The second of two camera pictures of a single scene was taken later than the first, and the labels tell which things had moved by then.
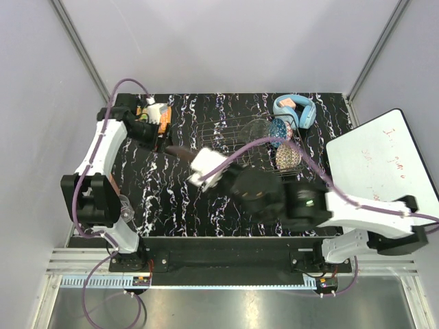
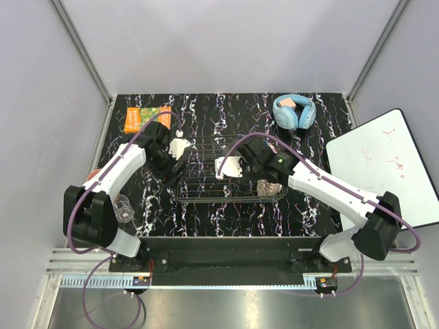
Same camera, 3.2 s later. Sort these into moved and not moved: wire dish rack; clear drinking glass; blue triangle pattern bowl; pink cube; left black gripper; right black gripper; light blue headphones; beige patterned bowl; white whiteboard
Moved: wire dish rack; blue triangle pattern bowl; right black gripper; beige patterned bowl; left black gripper
Not moved: pink cube; clear drinking glass; light blue headphones; white whiteboard
